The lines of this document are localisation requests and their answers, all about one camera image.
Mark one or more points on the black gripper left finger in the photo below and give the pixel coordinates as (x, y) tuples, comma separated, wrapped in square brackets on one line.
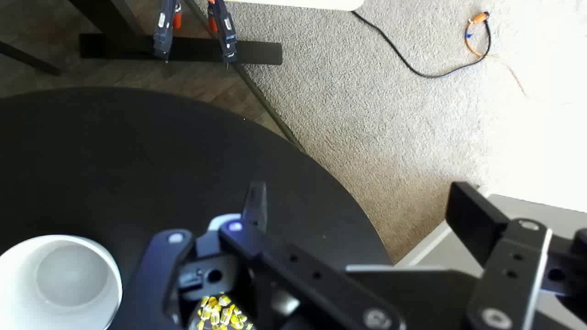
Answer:
[(304, 287)]

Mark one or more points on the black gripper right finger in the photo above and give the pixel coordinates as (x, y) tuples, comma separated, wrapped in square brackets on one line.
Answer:
[(510, 269)]

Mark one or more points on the white bowl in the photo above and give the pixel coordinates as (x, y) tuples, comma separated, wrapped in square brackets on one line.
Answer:
[(60, 287)]

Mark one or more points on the yellow snack pieces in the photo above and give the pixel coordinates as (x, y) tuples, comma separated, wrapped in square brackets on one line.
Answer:
[(220, 313)]

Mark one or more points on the thin black rod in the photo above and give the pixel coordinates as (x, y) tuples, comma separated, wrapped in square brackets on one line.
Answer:
[(267, 108)]

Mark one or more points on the black camera stand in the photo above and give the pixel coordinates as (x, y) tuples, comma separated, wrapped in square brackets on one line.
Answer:
[(27, 56)]

